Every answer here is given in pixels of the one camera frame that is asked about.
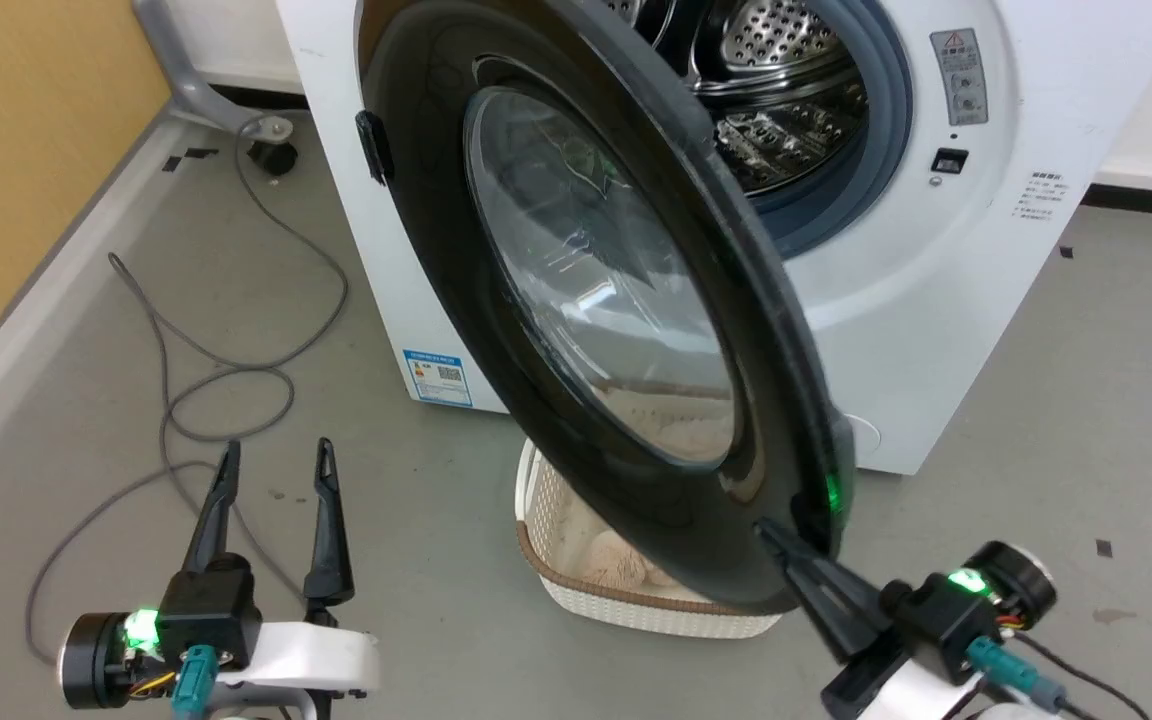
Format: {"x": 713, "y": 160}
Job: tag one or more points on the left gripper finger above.
{"x": 328, "y": 540}
{"x": 216, "y": 510}

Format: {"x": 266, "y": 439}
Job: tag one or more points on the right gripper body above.
{"x": 941, "y": 625}

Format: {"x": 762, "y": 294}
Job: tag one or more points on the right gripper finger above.
{"x": 861, "y": 680}
{"x": 836, "y": 585}

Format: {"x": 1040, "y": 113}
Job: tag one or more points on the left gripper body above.
{"x": 211, "y": 615}

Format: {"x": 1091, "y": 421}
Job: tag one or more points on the black round washer door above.
{"x": 416, "y": 200}

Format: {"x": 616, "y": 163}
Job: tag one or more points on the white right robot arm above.
{"x": 1011, "y": 714}

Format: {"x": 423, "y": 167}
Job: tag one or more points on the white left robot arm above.
{"x": 246, "y": 716}

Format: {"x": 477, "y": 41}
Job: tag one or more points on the white front-load washing machine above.
{"x": 936, "y": 330}

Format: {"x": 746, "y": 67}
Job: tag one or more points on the grey rubber door gasket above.
{"x": 891, "y": 100}

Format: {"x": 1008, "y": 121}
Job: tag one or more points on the teal left gripper connector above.
{"x": 194, "y": 680}

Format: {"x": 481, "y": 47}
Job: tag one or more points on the teal gripper connector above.
{"x": 194, "y": 680}
{"x": 1011, "y": 675}

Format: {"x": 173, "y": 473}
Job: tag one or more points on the teal right gripper connector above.
{"x": 1011, "y": 675}

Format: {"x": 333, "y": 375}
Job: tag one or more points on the blue energy label sticker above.
{"x": 436, "y": 377}

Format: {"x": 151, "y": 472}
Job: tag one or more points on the white woven laundry basket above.
{"x": 636, "y": 612}

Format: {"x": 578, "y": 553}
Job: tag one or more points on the beige towel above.
{"x": 616, "y": 560}

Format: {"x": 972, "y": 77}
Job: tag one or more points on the black caster wheel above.
{"x": 273, "y": 158}

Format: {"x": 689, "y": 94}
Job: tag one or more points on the grey metal stand leg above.
{"x": 186, "y": 90}

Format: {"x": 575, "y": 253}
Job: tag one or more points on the grey warning sticker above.
{"x": 958, "y": 80}

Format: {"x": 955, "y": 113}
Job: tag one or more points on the stainless steel washer drum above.
{"x": 786, "y": 60}

